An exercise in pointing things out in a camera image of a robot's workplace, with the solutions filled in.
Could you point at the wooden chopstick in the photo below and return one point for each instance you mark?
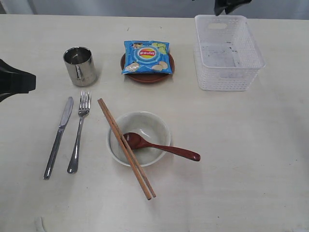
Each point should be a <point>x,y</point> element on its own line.
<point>130,149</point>
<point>123,149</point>

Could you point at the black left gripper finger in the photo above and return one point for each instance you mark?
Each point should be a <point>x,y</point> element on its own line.
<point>14,81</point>

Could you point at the speckled white ceramic bowl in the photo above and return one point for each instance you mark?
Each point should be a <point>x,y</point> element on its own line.
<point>150,127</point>

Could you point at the dark brown wooden spoon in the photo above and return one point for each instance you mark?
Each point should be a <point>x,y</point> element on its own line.
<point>135,141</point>

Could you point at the blue Lays chips bag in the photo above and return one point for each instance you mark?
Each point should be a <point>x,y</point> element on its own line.
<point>146,57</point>

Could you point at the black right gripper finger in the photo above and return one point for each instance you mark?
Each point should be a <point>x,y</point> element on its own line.
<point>228,6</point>

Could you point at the silver fork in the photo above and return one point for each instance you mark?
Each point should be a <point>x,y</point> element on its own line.
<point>83,111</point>

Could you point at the brown round plate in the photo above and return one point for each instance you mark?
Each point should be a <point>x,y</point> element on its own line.
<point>146,78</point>

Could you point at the silver table knife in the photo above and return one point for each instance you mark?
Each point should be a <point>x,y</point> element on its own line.
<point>64,120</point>

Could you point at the white perforated plastic basket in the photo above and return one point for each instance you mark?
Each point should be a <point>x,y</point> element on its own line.
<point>227,57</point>

